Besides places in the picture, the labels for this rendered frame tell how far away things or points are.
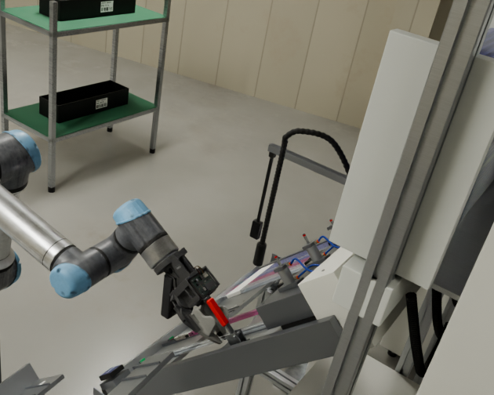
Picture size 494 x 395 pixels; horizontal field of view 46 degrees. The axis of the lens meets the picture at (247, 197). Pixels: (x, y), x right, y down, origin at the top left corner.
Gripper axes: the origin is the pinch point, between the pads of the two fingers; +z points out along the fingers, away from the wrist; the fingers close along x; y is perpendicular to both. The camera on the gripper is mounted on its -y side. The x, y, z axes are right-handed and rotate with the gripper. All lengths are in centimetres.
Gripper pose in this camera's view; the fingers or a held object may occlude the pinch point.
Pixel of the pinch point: (218, 337)
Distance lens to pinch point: 131.2
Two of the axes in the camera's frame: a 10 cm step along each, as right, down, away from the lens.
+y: 5.5, -5.5, -6.3
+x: 5.6, -3.2, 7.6
